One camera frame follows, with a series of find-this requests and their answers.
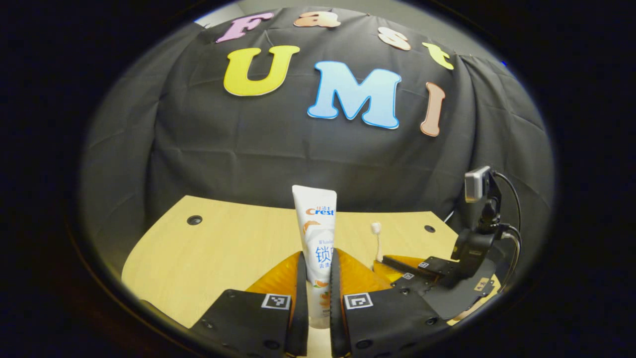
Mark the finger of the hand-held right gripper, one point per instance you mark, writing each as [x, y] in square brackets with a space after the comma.
[422, 264]
[385, 272]

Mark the wooden toothbrush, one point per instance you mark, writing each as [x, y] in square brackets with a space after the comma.
[377, 238]

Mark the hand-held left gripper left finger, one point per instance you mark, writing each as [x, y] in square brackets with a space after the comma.
[300, 308]

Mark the black backdrop cloth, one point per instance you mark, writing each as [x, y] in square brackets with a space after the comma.
[248, 139]

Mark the white toothpaste tube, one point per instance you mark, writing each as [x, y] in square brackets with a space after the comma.
[315, 228]

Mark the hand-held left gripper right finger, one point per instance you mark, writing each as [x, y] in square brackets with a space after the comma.
[335, 308]

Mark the light wooden desktop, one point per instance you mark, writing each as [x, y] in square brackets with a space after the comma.
[223, 248]

